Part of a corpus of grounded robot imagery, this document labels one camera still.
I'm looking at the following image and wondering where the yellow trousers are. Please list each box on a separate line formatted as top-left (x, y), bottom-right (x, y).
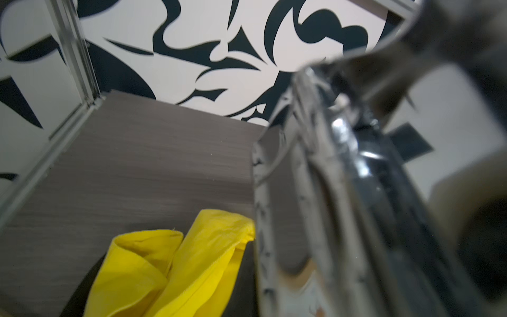
top-left (84, 209), bottom-right (256, 316)

